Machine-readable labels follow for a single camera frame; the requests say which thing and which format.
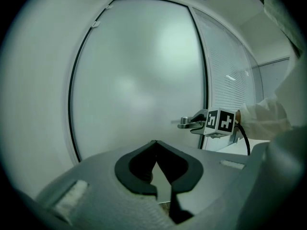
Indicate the white desk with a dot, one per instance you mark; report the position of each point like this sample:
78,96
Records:
230,148

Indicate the person's white top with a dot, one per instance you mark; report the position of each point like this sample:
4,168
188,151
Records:
283,166

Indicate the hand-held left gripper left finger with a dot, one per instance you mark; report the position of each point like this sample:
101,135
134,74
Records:
100,188

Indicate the frosted glass door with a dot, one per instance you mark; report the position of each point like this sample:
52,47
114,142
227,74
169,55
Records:
134,68

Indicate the glass partition with blinds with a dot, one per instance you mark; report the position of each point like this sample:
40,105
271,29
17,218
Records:
225,75

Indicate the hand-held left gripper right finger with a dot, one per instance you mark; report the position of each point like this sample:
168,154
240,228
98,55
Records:
211,181

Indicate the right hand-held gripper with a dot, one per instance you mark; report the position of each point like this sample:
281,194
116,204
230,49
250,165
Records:
220,122

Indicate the person's right forearm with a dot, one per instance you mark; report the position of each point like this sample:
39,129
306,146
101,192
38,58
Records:
263,121

